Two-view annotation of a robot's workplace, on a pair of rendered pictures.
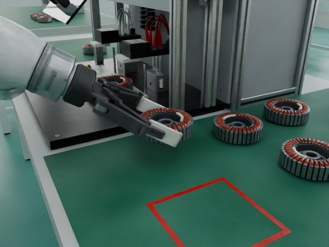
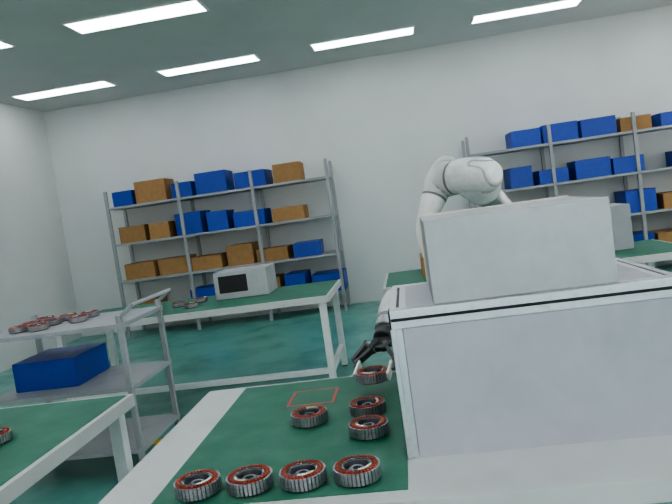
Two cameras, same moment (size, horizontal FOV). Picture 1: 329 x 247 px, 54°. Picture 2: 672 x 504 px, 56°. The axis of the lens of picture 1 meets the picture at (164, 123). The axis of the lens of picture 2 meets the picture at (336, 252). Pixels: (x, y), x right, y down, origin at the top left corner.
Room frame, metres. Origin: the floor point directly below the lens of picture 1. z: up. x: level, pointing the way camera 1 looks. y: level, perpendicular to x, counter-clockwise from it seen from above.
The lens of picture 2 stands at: (1.74, -1.70, 1.39)
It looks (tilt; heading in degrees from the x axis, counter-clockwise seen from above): 4 degrees down; 126
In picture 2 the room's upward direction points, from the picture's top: 8 degrees counter-clockwise
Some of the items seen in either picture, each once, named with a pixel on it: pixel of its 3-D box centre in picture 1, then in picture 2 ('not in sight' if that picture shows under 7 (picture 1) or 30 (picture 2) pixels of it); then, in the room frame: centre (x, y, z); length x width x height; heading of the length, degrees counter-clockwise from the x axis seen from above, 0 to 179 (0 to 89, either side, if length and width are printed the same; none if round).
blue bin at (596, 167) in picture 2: not in sight; (588, 168); (-0.23, 6.69, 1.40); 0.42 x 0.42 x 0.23; 29
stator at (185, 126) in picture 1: (165, 125); (372, 374); (0.59, 0.00, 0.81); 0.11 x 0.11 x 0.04
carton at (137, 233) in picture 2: not in sight; (138, 233); (-5.50, 3.78, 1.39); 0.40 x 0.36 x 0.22; 120
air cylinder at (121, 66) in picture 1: (127, 62); not in sight; (1.16, 0.14, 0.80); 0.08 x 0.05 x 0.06; 29
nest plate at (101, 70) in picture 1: (88, 73); not in sight; (1.09, 0.27, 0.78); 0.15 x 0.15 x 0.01; 29
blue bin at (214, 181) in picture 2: not in sight; (214, 182); (-4.45, 4.35, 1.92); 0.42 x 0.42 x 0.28; 30
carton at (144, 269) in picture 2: not in sight; (146, 269); (-5.47, 3.80, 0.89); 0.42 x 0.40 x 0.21; 27
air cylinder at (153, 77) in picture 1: (157, 79); not in sight; (0.95, 0.02, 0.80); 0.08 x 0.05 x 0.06; 29
